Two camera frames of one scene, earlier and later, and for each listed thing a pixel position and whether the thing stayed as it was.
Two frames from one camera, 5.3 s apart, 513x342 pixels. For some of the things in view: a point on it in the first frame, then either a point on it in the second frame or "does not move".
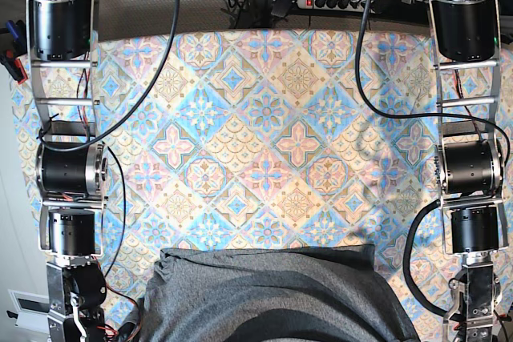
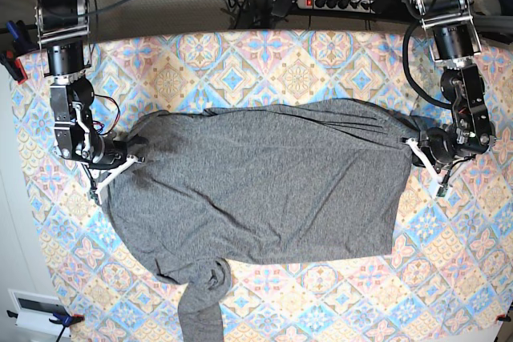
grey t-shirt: x=301 y=293 → x=268 y=181
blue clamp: x=18 y=30 does not move
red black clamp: x=14 y=66 does not move
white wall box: x=33 y=311 does not move
